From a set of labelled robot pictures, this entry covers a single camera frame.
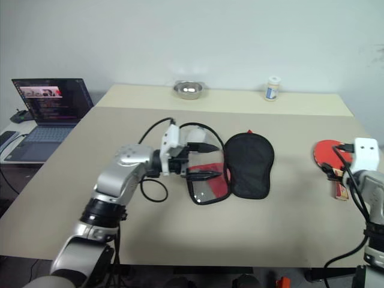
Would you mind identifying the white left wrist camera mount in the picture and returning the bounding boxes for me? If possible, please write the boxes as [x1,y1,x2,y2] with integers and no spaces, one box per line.
[160,124,184,175]

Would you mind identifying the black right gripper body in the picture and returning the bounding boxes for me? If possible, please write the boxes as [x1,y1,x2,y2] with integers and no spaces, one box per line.
[332,167,351,185]

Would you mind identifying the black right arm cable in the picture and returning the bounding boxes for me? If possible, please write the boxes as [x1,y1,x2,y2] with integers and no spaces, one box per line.
[324,143,373,269]

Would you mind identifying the white plastic bottle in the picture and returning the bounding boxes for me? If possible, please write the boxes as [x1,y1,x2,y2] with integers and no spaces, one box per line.
[264,76,283,102]

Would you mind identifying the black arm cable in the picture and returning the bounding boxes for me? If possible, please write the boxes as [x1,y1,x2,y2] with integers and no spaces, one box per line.
[324,143,373,269]
[137,118,177,203]

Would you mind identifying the dark rounded shape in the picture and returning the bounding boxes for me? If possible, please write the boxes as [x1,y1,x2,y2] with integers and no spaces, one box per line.
[232,273,262,288]

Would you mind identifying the black paddle case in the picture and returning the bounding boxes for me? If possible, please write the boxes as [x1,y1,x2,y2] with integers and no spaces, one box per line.
[179,121,275,206]

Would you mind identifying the stainless steel bowl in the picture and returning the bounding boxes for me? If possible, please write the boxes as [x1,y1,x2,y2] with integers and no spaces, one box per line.
[172,80,209,101]

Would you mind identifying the black table foot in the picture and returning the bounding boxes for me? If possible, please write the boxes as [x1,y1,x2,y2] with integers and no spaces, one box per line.
[304,268,326,283]

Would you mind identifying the open blue laptop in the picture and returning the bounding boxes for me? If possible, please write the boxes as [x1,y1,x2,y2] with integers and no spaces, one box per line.
[2,78,95,163]

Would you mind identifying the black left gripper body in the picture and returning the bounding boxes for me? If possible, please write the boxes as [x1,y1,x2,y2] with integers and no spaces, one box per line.
[167,146,193,180]

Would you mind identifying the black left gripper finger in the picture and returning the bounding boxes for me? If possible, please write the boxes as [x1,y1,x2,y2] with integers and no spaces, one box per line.
[185,170,223,181]
[188,143,220,154]

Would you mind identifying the black handheld controller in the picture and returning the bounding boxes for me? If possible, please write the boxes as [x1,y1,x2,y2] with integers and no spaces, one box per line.
[10,108,32,124]

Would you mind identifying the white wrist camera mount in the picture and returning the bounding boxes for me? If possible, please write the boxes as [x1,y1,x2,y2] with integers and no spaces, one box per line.
[160,124,184,175]
[349,137,378,175]

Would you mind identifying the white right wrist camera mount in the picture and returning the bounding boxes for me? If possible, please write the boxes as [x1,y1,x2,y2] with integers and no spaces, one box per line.
[349,137,378,175]

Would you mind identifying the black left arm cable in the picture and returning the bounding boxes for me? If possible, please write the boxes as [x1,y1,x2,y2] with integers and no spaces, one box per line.
[137,118,177,203]

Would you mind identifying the red table tennis paddle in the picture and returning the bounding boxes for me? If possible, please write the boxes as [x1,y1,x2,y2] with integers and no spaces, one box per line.
[312,139,355,201]

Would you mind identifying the dark flat device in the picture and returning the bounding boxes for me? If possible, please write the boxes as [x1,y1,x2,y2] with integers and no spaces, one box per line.
[0,130,20,151]

